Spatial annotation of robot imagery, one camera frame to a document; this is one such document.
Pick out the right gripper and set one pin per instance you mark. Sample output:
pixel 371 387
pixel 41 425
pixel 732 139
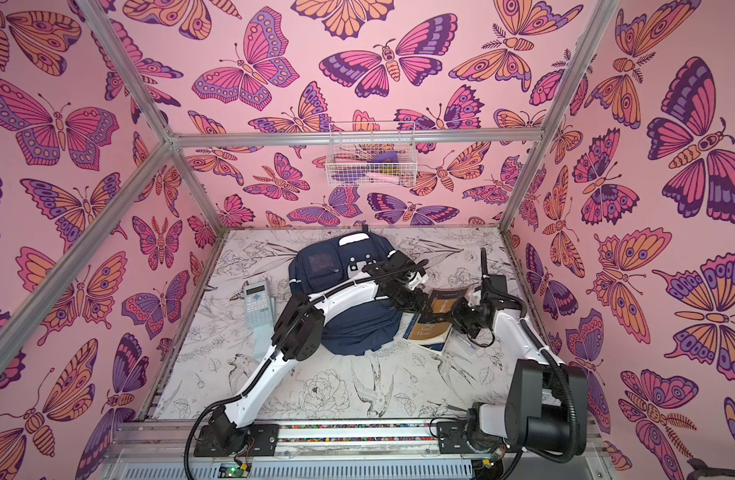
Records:
pixel 463 315

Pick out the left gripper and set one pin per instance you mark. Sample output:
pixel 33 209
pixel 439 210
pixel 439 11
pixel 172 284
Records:
pixel 419 305

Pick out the navy blue book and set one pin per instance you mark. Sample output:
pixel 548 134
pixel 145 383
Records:
pixel 427 332

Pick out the navy blue backpack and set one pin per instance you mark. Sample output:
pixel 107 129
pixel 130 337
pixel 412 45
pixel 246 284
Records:
pixel 360 320

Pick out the black and tan book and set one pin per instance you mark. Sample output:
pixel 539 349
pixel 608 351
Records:
pixel 441 301

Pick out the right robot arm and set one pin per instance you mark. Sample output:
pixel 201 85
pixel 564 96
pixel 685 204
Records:
pixel 545 411

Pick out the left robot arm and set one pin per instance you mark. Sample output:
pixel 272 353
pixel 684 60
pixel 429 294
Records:
pixel 223 427

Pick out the grey scientific calculator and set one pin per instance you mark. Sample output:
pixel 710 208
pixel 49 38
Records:
pixel 259 306

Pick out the green circuit board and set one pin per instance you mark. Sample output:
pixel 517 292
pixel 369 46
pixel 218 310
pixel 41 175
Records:
pixel 234 471

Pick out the white wire basket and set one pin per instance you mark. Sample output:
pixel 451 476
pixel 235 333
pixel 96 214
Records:
pixel 374 153

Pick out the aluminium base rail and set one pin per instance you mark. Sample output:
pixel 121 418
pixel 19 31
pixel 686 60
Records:
pixel 319 449

